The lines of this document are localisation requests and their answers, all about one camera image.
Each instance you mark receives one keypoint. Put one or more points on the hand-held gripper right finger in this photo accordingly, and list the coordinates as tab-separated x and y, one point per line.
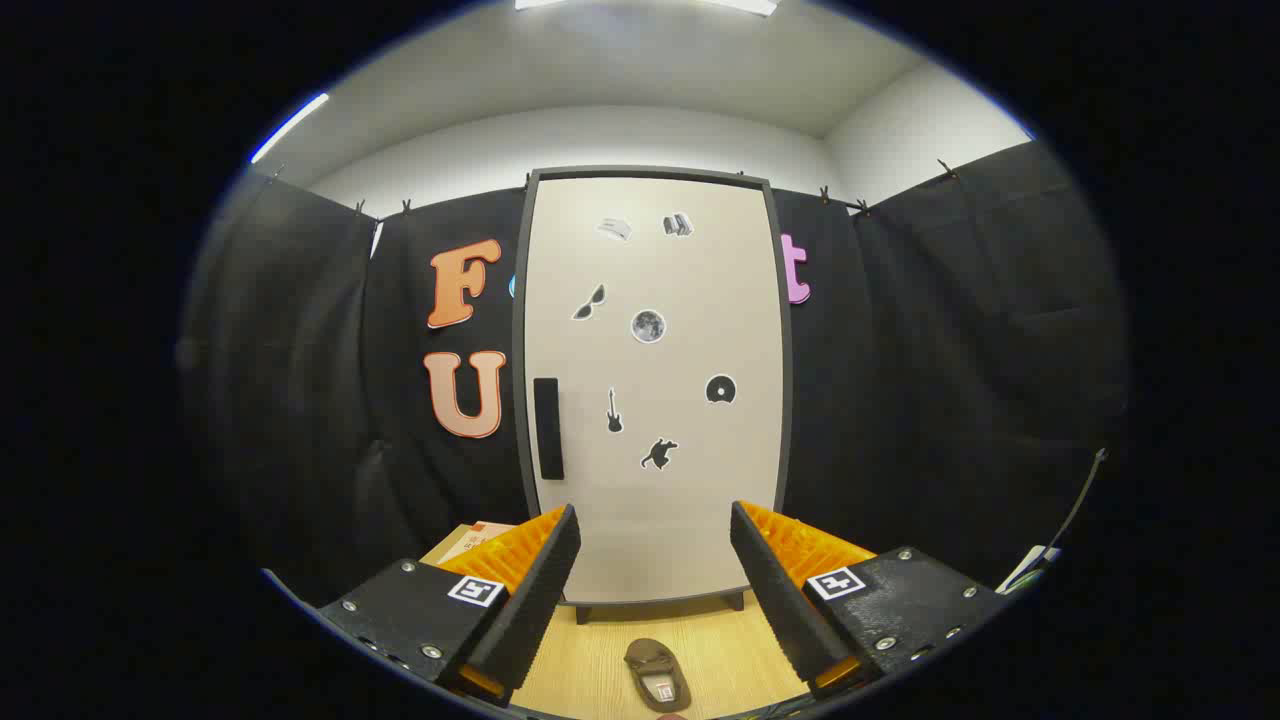
775	600

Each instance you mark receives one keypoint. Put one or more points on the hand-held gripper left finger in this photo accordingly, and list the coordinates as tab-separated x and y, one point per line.
535	610

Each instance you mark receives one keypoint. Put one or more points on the brown suede shoe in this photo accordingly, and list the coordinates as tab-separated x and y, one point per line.
655	665

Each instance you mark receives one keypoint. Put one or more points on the grey shoe cabinet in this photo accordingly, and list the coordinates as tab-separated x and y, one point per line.
519	350

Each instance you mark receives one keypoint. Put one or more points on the white shoe cabinet door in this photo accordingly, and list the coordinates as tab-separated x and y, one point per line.
700	300

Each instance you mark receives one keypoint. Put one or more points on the beige cover book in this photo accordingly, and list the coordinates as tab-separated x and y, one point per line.
465	545

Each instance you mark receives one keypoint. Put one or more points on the black backdrop cloth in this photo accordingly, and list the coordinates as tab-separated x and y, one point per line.
900	400

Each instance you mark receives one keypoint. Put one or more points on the white flat object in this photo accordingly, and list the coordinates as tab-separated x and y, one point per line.
1025	572

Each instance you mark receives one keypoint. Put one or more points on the ceiling strip light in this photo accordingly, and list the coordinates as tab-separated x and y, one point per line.
290	127
740	6

